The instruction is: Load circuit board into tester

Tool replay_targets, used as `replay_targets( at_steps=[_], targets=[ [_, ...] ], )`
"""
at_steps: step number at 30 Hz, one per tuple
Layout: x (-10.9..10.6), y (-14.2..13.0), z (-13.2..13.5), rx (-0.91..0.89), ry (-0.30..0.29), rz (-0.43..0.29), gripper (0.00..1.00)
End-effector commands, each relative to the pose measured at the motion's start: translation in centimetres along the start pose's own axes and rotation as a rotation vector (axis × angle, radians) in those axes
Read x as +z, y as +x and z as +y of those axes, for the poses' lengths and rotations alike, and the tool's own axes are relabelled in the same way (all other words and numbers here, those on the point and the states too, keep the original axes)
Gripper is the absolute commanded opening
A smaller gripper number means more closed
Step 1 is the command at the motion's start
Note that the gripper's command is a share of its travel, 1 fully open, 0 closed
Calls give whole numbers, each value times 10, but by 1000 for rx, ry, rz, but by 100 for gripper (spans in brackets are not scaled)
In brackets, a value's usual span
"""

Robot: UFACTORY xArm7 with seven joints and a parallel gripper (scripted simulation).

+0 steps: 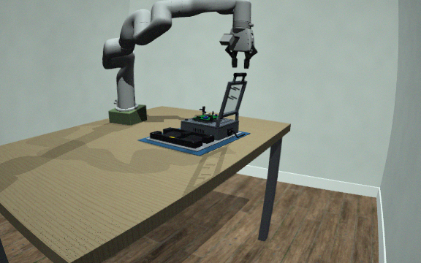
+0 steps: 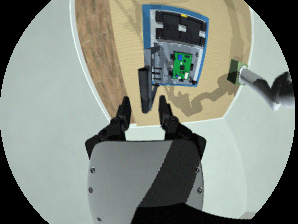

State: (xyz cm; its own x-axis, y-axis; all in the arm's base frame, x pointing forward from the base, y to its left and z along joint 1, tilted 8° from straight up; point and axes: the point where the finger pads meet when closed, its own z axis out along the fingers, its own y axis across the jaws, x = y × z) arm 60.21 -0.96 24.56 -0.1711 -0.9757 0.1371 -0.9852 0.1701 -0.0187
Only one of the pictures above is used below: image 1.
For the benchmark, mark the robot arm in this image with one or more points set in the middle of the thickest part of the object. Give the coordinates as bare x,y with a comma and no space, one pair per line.
119,52

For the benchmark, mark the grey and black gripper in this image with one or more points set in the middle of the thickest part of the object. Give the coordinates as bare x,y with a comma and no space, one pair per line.
244,44

